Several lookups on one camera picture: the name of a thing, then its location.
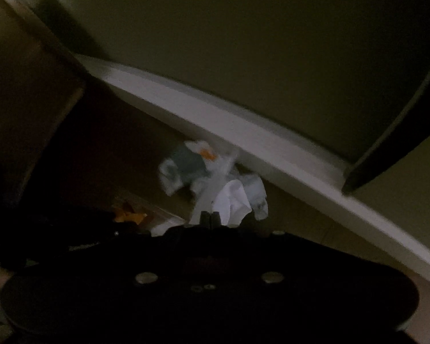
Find white sliding wardrobe door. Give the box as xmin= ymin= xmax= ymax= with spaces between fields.
xmin=342 ymin=52 xmax=430 ymax=255
xmin=54 ymin=0 xmax=430 ymax=163

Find wooden nightstand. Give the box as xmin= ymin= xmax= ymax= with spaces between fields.
xmin=0 ymin=0 xmax=87 ymax=206

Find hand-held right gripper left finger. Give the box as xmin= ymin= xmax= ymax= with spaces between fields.
xmin=134 ymin=211 xmax=211 ymax=287

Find white paper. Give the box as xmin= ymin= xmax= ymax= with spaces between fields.
xmin=189 ymin=174 xmax=270 ymax=229

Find orange plastic bag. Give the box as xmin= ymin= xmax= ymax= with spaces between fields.
xmin=111 ymin=195 xmax=187 ymax=230

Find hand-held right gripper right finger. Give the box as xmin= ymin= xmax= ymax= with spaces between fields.
xmin=211 ymin=213 xmax=288 ymax=286

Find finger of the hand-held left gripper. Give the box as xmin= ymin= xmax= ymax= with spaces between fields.
xmin=93 ymin=210 xmax=155 ymax=240

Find grey orange printed wrapper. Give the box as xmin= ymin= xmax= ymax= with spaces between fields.
xmin=158 ymin=140 xmax=239 ymax=197

